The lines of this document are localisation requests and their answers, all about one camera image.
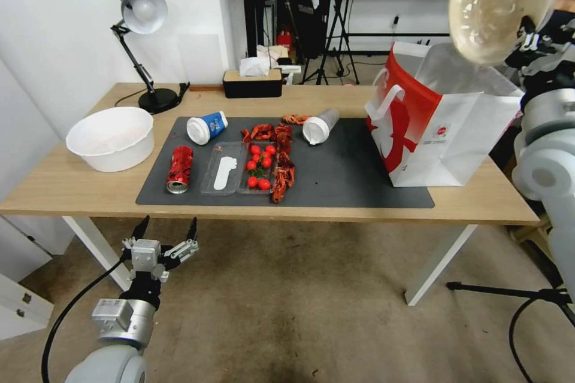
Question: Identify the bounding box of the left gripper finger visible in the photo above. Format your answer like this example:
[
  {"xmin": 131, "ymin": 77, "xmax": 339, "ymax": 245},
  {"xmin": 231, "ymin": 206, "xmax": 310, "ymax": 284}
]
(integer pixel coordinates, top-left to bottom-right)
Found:
[
  {"xmin": 164, "ymin": 217, "xmax": 200, "ymax": 269},
  {"xmin": 121, "ymin": 215, "xmax": 150, "ymax": 253}
]

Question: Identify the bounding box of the black metal shelf frame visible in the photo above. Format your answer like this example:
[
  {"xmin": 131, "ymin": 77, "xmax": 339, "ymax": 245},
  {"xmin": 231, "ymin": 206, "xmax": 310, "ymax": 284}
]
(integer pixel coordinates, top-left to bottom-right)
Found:
[{"xmin": 240, "ymin": 0, "xmax": 276, "ymax": 57}]

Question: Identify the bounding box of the clear disposable takeout box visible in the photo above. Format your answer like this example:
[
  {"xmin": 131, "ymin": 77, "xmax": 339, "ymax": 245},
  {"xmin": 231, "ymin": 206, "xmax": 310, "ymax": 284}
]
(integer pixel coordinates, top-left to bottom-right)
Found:
[{"xmin": 200, "ymin": 140, "xmax": 276, "ymax": 197}]

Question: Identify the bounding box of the black tripod stand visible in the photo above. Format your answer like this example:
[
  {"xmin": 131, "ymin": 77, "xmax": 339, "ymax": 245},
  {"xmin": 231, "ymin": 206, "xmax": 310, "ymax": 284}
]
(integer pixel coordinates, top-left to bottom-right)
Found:
[{"xmin": 299, "ymin": 0, "xmax": 361, "ymax": 86}]

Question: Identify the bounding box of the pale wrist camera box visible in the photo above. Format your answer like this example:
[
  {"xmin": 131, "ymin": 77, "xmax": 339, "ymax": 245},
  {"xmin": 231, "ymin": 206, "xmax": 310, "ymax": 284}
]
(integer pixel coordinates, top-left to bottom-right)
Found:
[{"xmin": 131, "ymin": 239, "xmax": 162, "ymax": 273}]

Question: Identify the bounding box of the white plastic bowl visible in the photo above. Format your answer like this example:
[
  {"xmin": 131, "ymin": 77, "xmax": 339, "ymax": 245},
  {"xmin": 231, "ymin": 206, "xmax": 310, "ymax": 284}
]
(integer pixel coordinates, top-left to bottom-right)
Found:
[{"xmin": 65, "ymin": 106, "xmax": 155, "ymax": 174}]

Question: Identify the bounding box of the clear cup with white lid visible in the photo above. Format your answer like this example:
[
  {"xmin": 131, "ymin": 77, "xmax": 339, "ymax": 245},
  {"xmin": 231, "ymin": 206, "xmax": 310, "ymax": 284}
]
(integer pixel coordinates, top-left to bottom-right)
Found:
[{"xmin": 302, "ymin": 108, "xmax": 340, "ymax": 147}]

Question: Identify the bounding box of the white cabinet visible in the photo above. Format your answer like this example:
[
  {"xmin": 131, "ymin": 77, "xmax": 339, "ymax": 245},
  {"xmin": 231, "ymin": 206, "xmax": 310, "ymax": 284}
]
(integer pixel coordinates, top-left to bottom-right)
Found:
[{"xmin": 0, "ymin": 214, "xmax": 75, "ymax": 342}]

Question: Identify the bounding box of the blue and white paper cup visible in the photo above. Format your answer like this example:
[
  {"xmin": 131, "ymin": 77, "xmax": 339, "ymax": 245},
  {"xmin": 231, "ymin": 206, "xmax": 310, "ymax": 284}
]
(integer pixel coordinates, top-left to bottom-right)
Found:
[{"xmin": 186, "ymin": 111, "xmax": 229, "ymax": 147}]

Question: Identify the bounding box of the black desk lamp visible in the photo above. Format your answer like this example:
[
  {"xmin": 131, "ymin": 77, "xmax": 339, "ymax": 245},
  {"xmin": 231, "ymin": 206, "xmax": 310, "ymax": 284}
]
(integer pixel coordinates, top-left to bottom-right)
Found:
[{"xmin": 110, "ymin": 0, "xmax": 180, "ymax": 114}]

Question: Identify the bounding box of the white tissue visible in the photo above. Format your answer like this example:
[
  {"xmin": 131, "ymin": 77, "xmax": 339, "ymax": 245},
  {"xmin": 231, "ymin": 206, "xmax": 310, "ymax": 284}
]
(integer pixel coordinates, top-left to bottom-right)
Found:
[{"xmin": 238, "ymin": 57, "xmax": 271, "ymax": 78}]

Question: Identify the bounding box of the black tripod leg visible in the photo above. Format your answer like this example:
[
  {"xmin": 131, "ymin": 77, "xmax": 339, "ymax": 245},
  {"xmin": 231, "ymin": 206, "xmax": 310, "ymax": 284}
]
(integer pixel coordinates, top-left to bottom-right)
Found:
[{"xmin": 446, "ymin": 281, "xmax": 575, "ymax": 326}]

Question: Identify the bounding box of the red soda can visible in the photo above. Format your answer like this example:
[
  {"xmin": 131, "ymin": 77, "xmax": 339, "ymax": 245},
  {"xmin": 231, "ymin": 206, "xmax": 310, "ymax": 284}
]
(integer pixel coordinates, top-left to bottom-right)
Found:
[{"xmin": 167, "ymin": 145, "xmax": 195, "ymax": 195}]

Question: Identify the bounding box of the red and white delivery bag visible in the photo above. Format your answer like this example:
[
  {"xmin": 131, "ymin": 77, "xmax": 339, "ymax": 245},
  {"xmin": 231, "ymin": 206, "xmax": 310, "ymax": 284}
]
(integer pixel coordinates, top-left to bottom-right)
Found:
[{"xmin": 364, "ymin": 41, "xmax": 525, "ymax": 189}]

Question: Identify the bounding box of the dark grey table mat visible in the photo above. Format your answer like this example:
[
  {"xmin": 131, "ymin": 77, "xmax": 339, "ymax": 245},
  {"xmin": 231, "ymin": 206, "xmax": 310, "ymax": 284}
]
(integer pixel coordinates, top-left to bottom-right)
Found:
[{"xmin": 135, "ymin": 116, "xmax": 436, "ymax": 209}]

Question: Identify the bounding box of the black tissue box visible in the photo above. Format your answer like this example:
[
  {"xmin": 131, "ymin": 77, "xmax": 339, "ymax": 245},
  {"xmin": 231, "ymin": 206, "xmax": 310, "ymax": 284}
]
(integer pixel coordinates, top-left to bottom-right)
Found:
[{"xmin": 222, "ymin": 68, "xmax": 284, "ymax": 100}]

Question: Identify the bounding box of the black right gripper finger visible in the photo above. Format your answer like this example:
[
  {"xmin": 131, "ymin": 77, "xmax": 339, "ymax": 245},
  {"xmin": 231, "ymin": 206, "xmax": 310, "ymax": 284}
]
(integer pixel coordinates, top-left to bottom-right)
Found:
[{"xmin": 517, "ymin": 16, "xmax": 540, "ymax": 52}]

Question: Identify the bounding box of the white paper label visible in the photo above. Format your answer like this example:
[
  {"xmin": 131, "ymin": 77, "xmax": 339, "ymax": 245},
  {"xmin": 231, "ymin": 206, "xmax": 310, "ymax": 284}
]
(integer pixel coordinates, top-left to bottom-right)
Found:
[{"xmin": 213, "ymin": 157, "xmax": 240, "ymax": 192}]

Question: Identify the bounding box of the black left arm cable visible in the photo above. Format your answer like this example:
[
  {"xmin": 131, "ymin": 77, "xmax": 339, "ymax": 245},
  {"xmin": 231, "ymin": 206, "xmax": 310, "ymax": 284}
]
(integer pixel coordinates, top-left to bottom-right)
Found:
[{"xmin": 41, "ymin": 257, "xmax": 134, "ymax": 383}]

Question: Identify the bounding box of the black floor cable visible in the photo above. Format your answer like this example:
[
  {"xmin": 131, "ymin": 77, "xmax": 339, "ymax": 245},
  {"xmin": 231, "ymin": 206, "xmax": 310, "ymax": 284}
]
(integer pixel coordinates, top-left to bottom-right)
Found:
[{"xmin": 508, "ymin": 293, "xmax": 563, "ymax": 383}]

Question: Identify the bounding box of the wooden table with white legs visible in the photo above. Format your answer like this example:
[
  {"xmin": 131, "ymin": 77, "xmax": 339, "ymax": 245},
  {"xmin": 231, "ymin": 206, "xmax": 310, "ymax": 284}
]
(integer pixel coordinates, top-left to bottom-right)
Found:
[{"xmin": 0, "ymin": 82, "xmax": 541, "ymax": 308}]

